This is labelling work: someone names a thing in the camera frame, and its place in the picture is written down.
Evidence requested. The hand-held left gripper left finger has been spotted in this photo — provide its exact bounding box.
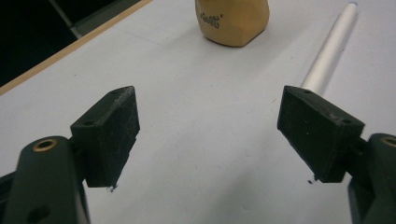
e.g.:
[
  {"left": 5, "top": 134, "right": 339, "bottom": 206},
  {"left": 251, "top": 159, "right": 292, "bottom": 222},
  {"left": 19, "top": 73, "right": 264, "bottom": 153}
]
[{"left": 2, "top": 85, "right": 141, "bottom": 224}]

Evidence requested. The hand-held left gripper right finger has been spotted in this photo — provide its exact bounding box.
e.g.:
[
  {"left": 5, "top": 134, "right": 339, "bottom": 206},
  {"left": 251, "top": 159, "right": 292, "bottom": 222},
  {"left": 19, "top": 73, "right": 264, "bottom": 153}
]
[{"left": 276, "top": 85, "right": 396, "bottom": 224}]

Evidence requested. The white stylus pen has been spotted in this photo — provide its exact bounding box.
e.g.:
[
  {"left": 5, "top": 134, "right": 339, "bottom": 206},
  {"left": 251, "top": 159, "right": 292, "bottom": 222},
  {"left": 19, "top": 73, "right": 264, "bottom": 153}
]
[{"left": 301, "top": 1, "right": 359, "bottom": 95}]

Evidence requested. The tan faceted container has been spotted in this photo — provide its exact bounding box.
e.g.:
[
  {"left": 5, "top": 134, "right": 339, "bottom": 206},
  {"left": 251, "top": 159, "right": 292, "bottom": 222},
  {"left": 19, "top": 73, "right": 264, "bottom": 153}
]
[{"left": 194, "top": 0, "right": 271, "bottom": 49}]

